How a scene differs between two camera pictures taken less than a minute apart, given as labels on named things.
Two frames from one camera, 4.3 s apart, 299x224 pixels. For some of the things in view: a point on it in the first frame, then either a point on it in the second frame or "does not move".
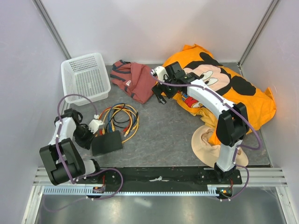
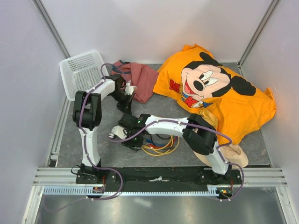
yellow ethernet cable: x=133 y=110 to x=166 y=149
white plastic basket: x=86 y=75 does not move
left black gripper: x=85 y=144 to x=126 y=107
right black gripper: x=159 y=88 to x=135 y=145
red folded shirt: x=138 y=80 does not move
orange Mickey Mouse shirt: x=227 y=80 does not move
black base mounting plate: x=158 y=176 does not move
